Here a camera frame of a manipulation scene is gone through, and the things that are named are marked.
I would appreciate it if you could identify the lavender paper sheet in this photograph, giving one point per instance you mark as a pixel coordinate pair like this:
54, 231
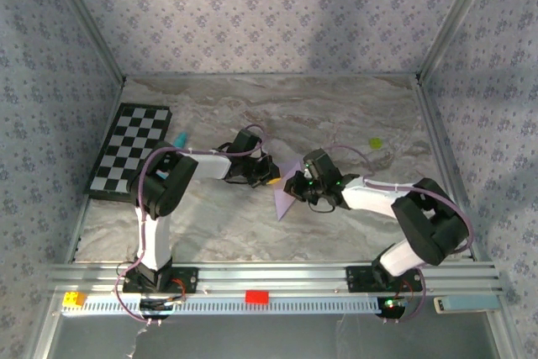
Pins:
282, 201

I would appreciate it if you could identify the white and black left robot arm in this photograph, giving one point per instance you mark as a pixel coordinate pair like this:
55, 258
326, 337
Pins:
210, 165

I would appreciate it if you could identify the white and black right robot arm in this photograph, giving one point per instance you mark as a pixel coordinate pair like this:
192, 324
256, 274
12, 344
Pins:
374, 197

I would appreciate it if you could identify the small green disc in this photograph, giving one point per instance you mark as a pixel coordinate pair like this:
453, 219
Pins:
376, 143

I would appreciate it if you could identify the teal pen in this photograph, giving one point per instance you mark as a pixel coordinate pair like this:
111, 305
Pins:
181, 139

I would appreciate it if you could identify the red block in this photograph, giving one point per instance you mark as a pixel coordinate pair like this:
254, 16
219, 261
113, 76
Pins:
257, 297

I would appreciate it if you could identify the black and white checkerboard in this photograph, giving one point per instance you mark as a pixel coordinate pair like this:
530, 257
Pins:
126, 144

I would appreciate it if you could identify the black circuit board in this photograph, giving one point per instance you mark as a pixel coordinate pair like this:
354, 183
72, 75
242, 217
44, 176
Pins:
157, 304
393, 306

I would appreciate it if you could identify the grey blue box device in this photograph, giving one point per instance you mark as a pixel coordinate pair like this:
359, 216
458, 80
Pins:
471, 304

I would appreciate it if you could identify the yellow block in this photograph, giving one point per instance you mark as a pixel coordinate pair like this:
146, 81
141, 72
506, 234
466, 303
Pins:
73, 299

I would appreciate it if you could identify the aluminium frame bar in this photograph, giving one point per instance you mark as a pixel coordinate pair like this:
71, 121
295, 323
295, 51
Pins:
91, 18
79, 233
433, 123
273, 76
454, 18

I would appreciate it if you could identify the aluminium mounting rail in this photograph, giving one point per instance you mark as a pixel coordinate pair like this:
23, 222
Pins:
273, 277

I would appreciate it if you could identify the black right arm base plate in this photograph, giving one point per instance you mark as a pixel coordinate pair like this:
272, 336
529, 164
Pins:
357, 279

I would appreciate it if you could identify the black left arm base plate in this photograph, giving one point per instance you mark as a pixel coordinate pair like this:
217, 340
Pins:
189, 281

